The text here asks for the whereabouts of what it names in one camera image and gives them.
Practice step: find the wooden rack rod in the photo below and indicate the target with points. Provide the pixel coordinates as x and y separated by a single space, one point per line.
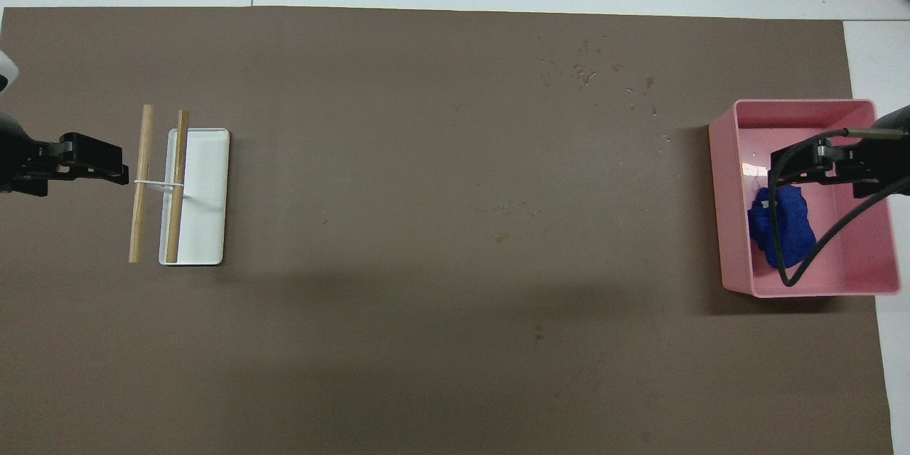
176 220
141 156

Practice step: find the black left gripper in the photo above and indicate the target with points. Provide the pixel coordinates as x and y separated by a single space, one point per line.
25 156

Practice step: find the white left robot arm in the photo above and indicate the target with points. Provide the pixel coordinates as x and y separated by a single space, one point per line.
6 71

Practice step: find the blue towel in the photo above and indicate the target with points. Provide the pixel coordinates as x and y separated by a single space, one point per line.
796 227

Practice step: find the pink plastic bin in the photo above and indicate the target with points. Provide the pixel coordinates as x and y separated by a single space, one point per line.
853 256

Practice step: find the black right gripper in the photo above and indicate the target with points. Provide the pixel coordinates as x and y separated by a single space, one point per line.
889 163

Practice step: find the brown table mat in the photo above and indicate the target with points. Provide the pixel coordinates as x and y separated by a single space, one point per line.
426 263

